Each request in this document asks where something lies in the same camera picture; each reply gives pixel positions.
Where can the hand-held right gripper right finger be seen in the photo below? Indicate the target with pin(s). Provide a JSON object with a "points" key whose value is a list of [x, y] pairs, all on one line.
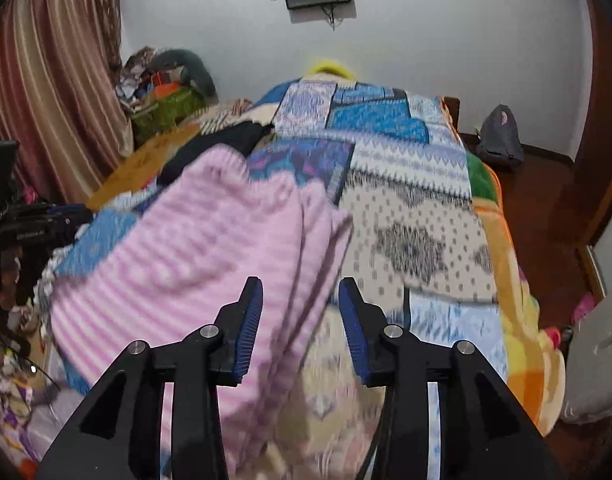
{"points": [[356, 332]]}

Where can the pink striped pants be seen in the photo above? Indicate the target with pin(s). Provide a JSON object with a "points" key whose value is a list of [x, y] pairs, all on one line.
{"points": [[210, 240]]}

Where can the pile of crumpled clutter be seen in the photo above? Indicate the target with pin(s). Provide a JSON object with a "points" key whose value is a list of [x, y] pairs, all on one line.
{"points": [[133, 75]]}

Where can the orange fleece blanket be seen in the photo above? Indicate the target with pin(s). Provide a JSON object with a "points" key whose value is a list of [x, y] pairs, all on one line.
{"points": [[531, 360]]}

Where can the blue patchwork blanket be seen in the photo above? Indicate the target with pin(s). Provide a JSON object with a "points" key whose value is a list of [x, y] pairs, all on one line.
{"points": [[411, 220]]}

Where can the orange striped bed sheet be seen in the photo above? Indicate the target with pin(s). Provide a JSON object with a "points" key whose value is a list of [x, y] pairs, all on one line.
{"points": [[225, 115]]}

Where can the yellow foam tube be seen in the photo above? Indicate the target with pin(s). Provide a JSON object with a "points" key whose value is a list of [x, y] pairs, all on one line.
{"points": [[331, 67]]}

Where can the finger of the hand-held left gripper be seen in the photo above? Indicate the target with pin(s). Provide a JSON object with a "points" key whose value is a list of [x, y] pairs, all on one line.
{"points": [[70, 220]]}

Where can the folded black cloth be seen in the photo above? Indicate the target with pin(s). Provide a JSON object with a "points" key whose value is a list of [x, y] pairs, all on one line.
{"points": [[220, 147]]}

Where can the striped brown curtain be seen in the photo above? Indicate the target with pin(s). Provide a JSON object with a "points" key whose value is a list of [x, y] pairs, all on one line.
{"points": [[50, 85]]}

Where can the green patterned bag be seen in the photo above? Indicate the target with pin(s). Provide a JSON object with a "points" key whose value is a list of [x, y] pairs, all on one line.
{"points": [[170, 110]]}

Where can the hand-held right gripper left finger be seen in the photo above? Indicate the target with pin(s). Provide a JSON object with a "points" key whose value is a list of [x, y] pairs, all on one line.
{"points": [[248, 332]]}

